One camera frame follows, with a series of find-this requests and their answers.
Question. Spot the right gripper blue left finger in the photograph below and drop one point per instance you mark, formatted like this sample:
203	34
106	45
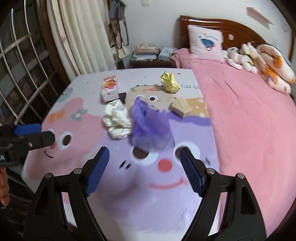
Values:
95	168

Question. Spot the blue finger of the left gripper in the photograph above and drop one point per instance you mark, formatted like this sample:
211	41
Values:
40	140
27	129

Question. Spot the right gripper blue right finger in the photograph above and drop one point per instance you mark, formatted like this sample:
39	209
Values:
194	170

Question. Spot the white paper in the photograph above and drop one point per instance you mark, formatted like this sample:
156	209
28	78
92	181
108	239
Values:
117	120

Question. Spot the purple plastic bag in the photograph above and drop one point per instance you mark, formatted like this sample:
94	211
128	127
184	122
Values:
151	131

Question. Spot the small tan cardboard box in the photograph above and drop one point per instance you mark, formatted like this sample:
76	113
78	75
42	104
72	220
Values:
181	108

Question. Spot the pink strawberry milk carton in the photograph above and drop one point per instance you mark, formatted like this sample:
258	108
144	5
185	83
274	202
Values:
109	90

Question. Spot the black packet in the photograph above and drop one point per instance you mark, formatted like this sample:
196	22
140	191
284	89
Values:
122	97

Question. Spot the yellow wrapper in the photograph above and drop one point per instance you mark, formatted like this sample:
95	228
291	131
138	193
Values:
170	83

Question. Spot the person's left hand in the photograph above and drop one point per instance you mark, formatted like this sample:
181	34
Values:
4	187

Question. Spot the metal window grille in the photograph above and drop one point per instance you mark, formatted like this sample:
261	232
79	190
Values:
28	91

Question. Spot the pink bed blanket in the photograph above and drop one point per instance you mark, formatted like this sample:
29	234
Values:
254	130

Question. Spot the cartoon printed tablecloth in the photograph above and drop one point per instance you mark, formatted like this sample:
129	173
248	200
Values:
141	196

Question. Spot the wooden nightstand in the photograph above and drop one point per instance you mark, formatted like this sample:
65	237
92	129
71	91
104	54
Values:
153	64

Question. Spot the cream curtain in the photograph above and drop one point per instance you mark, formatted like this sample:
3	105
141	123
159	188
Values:
81	35

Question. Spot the light blue tissue box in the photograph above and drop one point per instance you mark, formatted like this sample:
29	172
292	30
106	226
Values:
165	54

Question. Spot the white plush toy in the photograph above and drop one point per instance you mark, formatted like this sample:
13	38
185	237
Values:
242	58

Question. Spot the pink cartoon pillow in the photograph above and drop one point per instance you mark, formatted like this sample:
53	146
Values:
205	44

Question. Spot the rolled bear print quilt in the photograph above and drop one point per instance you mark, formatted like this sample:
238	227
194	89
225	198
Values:
274	69

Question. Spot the stack of books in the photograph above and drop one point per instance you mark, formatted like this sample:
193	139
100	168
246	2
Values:
145	52

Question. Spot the hanging handbags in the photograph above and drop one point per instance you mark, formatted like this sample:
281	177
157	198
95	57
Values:
118	45

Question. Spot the wooden headboard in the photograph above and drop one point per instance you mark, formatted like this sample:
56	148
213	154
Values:
234	33

